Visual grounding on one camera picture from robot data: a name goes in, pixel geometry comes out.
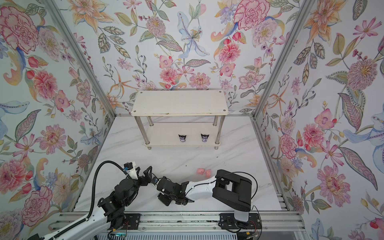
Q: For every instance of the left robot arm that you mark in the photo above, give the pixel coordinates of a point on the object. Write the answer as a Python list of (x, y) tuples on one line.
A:
[(107, 213)]

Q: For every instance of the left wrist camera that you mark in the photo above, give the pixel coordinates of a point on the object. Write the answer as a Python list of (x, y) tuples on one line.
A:
[(130, 168)]

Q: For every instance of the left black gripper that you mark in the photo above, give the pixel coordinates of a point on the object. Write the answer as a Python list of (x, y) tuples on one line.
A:
[(144, 183)]

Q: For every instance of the white two-tier shelf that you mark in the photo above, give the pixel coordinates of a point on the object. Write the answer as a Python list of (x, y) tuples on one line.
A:
[(169, 104)]

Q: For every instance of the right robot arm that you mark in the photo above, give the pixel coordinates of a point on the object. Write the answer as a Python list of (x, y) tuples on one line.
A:
[(233, 189)]

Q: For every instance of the black kuromi toy figure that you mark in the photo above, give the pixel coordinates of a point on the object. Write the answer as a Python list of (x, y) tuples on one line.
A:
[(204, 138)]

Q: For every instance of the pink pig toy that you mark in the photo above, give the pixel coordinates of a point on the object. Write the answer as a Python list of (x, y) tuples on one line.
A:
[(200, 171), (208, 173)]

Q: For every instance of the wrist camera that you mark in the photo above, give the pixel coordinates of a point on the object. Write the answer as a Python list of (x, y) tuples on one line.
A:
[(130, 168), (154, 181)]

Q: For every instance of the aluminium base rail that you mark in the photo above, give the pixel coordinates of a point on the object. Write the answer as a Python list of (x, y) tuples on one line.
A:
[(272, 221)]

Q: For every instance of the purple black kuromi toy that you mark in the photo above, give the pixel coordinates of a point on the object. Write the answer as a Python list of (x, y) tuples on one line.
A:
[(182, 138)]

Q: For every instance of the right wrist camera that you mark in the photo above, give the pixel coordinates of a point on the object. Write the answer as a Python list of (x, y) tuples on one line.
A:
[(154, 181)]

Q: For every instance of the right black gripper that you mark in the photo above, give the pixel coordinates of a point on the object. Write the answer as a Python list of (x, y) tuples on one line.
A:
[(162, 198)]

